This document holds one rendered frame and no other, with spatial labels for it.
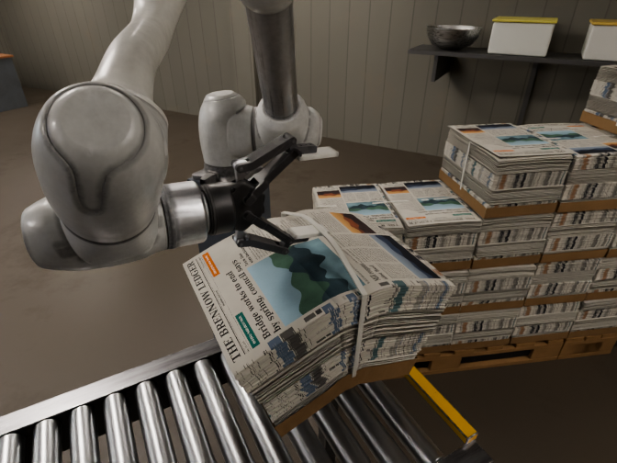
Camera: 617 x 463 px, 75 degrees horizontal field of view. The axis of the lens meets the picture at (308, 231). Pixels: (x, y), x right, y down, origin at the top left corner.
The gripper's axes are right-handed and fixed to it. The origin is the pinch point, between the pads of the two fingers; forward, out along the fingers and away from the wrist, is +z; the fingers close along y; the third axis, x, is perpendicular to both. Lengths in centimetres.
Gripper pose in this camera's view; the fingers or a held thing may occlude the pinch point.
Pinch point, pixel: (323, 191)
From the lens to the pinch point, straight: 67.2
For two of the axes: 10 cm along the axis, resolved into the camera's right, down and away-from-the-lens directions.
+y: -0.8, 8.6, 5.1
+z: 8.8, -1.8, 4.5
